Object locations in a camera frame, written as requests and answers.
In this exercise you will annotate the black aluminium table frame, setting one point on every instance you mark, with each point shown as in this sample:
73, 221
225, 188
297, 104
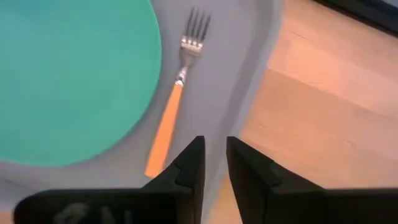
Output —
367, 15

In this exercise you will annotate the grey placemat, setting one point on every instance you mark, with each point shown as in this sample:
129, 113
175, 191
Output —
217, 77

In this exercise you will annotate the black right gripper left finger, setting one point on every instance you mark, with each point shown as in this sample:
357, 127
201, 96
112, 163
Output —
180, 193

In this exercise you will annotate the green round plate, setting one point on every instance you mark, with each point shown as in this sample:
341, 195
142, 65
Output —
77, 77

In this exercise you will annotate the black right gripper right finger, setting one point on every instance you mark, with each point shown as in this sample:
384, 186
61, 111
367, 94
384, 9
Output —
280, 202

